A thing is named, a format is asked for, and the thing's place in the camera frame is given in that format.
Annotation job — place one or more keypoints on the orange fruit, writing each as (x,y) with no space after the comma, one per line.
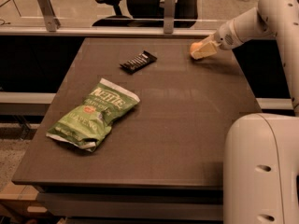
(195,46)

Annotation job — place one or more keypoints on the left metal glass bracket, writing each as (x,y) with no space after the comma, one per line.
(51,21)

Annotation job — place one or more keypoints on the green jalapeno chip bag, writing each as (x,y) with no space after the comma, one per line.
(87,125)

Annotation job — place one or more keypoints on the cardboard box under table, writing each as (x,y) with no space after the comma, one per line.
(19,202)

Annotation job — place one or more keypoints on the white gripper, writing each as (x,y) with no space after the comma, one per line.
(224,38)

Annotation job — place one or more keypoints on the metal glass bracket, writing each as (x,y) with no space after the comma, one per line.
(169,15)
(51,21)

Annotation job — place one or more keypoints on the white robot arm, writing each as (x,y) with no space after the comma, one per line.
(261,156)

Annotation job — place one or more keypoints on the black office chair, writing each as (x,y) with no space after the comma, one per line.
(149,13)

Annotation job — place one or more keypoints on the black snack bar wrapper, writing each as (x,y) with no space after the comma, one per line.
(138,62)

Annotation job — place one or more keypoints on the middle metal glass bracket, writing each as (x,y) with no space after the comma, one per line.
(169,15)

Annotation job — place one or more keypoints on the glass partition panel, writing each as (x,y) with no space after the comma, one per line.
(204,14)

